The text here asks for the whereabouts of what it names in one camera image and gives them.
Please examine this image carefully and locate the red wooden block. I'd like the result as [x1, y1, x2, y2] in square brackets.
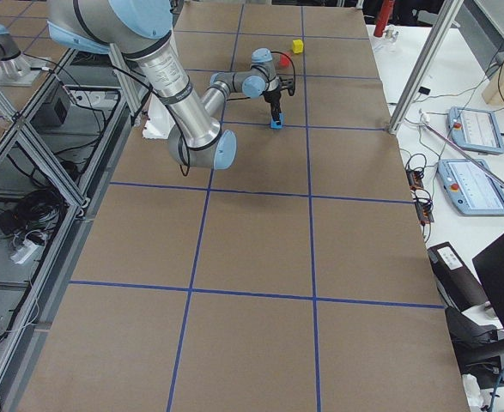
[277, 53, 291, 69]

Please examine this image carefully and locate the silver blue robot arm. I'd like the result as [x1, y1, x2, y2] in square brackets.
[48, 0, 295, 170]

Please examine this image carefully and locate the blue wooden block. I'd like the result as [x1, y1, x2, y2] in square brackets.
[270, 113, 284, 130]

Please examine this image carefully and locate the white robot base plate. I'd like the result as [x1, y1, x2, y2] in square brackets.
[143, 95, 173, 140]

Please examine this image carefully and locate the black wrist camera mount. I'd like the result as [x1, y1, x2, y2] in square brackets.
[278, 76, 295, 96]

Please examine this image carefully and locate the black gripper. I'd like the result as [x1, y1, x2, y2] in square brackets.
[263, 88, 282, 123]

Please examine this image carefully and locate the red cylinder bottle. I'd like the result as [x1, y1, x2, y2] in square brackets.
[373, 0, 395, 38]

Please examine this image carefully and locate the yellow wooden block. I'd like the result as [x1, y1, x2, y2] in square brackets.
[291, 39, 304, 54]

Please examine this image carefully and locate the teach pendant tablet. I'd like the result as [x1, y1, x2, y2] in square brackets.
[437, 159, 504, 216]
[447, 106, 504, 155]

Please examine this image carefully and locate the lower teach pendant tablet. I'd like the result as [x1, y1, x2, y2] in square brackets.
[437, 159, 504, 216]

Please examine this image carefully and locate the upper teach pendant tablet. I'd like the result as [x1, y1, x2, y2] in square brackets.
[447, 106, 504, 155]

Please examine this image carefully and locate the grey aluminium frame post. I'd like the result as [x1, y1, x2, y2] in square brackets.
[387, 0, 464, 135]

